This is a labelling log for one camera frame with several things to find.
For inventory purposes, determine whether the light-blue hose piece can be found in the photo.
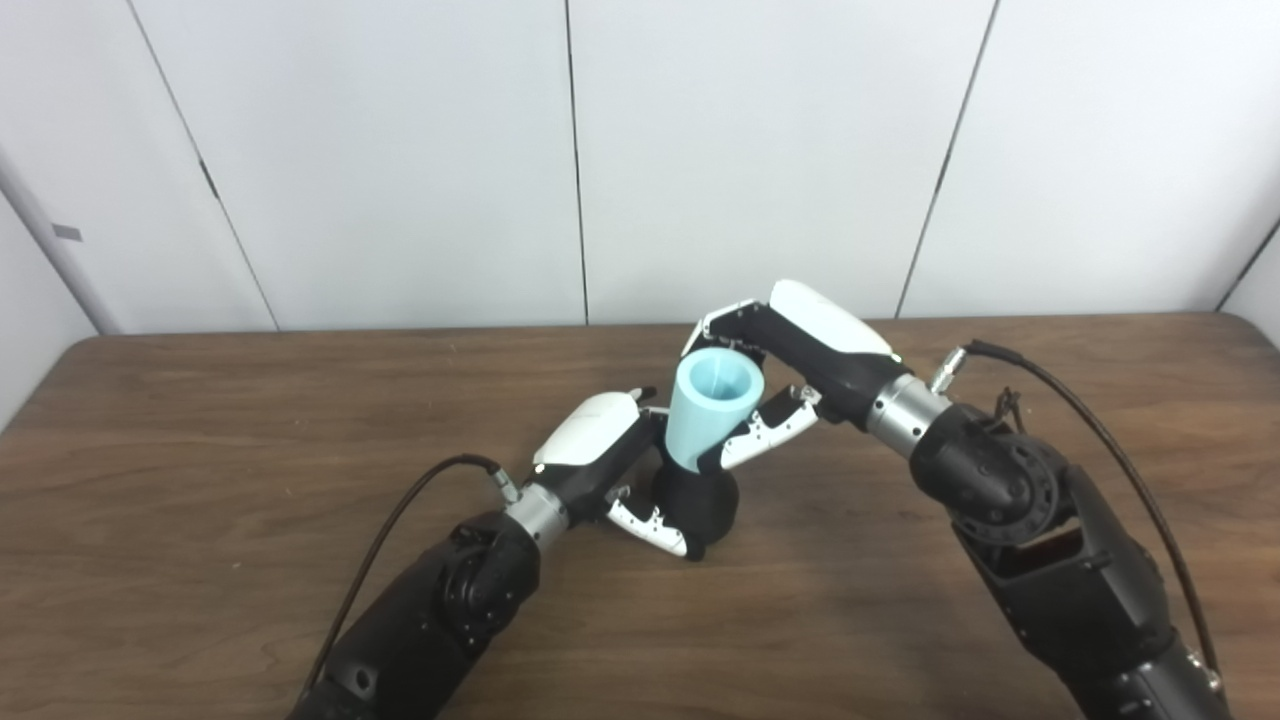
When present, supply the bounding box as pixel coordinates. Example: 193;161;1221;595
662;349;770;474

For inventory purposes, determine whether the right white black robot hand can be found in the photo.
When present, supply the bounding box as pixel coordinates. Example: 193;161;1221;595
681;278;914;474

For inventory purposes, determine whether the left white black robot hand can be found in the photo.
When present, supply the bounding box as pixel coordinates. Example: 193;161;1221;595
531;386;692;560

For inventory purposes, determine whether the white wall corner post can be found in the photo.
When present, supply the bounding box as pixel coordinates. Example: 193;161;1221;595
0;148;128;337

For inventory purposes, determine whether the black nozzle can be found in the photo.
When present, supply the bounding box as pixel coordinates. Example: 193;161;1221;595
649;461;742;562

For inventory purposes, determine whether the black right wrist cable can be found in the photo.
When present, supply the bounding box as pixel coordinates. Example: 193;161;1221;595
929;339;1222;693

